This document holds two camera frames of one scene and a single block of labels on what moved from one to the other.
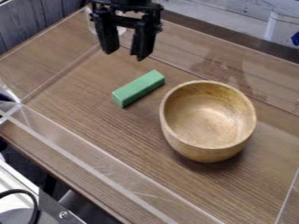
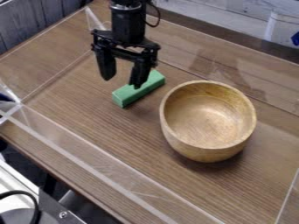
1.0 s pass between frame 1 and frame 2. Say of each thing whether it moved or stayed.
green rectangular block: stayed
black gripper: moved
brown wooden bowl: stayed
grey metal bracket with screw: stayed
